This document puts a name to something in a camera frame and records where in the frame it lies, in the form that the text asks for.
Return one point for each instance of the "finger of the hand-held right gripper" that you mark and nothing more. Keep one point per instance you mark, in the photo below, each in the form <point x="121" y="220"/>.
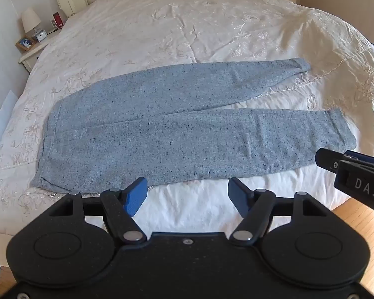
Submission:
<point x="327" y="159"/>
<point x="366" y="159"/>

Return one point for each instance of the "wooden photo frame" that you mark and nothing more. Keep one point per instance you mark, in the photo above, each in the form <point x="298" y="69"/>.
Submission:
<point x="25" y="43"/>

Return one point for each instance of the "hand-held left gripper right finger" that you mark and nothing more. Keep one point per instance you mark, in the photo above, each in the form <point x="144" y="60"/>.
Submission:
<point x="238" y="202"/>

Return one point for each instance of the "white table lamp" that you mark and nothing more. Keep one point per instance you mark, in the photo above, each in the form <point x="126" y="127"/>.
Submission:
<point x="30" y="20"/>

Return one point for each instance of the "cream embroidered comforter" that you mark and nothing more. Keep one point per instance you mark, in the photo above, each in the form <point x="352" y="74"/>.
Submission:
<point x="162" y="28"/>

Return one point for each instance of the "small red box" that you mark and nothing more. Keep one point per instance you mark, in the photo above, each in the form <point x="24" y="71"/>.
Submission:
<point x="57" y="19"/>

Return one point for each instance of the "grey speckled pants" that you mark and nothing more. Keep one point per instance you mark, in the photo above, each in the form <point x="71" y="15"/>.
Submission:
<point x="174" y="124"/>

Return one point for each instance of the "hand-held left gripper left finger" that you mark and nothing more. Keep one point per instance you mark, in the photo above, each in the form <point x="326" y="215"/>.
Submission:
<point x="136" y="196"/>

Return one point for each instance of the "small white clock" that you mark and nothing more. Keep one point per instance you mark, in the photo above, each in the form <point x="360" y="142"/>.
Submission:
<point x="41" y="36"/>

